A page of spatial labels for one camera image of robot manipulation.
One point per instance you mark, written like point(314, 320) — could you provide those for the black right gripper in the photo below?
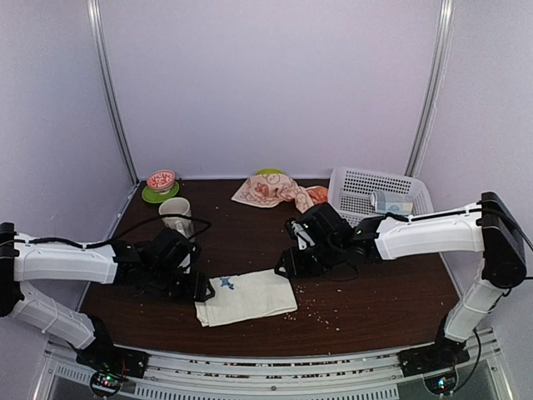
point(294, 267)

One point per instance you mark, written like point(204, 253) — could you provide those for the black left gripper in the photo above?
point(196, 289)

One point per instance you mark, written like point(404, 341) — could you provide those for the white towel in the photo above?
point(244, 297)

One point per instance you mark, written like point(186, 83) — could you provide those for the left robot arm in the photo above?
point(164, 265)

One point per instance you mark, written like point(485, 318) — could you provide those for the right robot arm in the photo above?
point(324, 240)

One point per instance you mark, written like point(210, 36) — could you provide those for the orange patterned towel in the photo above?
point(270, 190)

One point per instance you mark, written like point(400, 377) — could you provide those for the white ceramic mug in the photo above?
point(176, 214)

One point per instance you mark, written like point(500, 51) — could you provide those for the white plastic basket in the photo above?
point(357, 194)

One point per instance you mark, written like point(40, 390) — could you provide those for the green bowl behind towel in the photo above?
point(268, 171)

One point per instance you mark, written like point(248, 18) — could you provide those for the green saucer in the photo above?
point(152, 197)

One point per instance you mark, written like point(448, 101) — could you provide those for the rolled grey blue towel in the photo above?
point(388, 202)

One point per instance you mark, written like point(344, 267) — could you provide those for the red patterned bowl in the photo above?
point(161, 181)

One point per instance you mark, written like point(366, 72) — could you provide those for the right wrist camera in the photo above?
point(297, 232)

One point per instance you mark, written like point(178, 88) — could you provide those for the right aluminium frame post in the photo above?
point(435, 79)

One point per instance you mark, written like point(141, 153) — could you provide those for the aluminium frame post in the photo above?
point(95, 20)
point(435, 79)

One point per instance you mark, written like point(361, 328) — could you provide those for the left aluminium frame post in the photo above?
point(95, 20)

